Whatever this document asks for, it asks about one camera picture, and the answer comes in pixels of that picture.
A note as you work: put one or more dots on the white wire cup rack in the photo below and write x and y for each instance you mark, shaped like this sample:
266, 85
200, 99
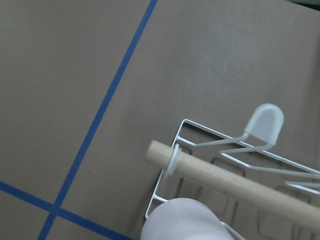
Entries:
260, 135

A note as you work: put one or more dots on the pink plastic cup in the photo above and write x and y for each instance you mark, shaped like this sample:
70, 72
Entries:
183, 219

